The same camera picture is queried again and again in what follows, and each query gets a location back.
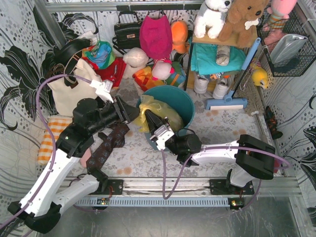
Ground pink plush toy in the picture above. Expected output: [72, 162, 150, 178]
[263, 0, 297, 31]

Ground left white sneaker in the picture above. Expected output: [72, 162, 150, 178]
[194, 74, 209, 94]

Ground teal folded cloth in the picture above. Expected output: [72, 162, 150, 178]
[191, 43, 246, 75]

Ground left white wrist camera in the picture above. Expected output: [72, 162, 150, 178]
[89, 80, 114, 103]

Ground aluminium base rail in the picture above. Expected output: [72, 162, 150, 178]
[75, 178, 255, 210]

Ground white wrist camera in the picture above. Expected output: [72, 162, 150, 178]
[89, 80, 114, 103]
[150, 125, 175, 151]

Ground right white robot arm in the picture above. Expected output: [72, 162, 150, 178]
[145, 110, 275, 195]

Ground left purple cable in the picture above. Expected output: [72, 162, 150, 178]
[0, 74, 93, 228]

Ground pink sock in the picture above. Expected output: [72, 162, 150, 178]
[80, 149, 91, 168]

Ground orange checkered towel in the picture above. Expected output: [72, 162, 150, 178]
[37, 115, 72, 165]

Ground black wire basket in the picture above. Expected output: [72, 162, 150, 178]
[257, 12, 316, 77]

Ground yellow plush duck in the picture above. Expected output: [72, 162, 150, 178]
[250, 63, 268, 89]

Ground yellow plastic trash bag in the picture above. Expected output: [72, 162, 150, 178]
[133, 95, 184, 133]

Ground wooden shelf board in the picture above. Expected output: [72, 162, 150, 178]
[193, 32, 257, 48]

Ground pink white plush doll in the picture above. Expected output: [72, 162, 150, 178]
[152, 58, 175, 80]

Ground brown plush dog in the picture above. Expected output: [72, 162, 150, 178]
[218, 0, 269, 48]

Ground black leather handbag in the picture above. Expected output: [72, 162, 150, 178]
[112, 11, 142, 55]

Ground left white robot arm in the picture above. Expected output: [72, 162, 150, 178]
[8, 96, 140, 234]

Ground black butterfly toy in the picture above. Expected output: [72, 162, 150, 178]
[264, 106, 283, 140]

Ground right white sneaker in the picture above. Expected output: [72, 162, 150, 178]
[212, 78, 232, 99]

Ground white plush bear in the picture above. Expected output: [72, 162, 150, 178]
[122, 47, 149, 79]

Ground blue plastic trash bin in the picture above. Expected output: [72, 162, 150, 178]
[134, 85, 195, 150]

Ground grey striped plush fish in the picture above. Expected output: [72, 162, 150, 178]
[216, 45, 230, 66]

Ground white sneaker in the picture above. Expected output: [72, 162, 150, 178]
[194, 74, 209, 94]
[212, 78, 232, 99]

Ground white plush dog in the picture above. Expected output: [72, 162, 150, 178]
[194, 0, 232, 39]

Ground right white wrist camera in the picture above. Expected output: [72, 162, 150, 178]
[150, 125, 175, 151]

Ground red cloth garment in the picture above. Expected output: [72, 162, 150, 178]
[95, 57, 126, 88]

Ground dark patterned necktie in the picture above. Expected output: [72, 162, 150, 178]
[86, 123, 129, 174]

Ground cream canvas tote bag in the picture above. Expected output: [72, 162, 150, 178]
[48, 59, 102, 117]

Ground silver pouch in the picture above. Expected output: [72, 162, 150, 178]
[270, 34, 308, 64]

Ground orange plush toy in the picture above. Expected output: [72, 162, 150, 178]
[171, 21, 188, 54]

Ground colorful scarf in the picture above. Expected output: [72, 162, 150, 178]
[81, 41, 116, 70]

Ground blue handled broom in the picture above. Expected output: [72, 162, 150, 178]
[205, 38, 261, 111]

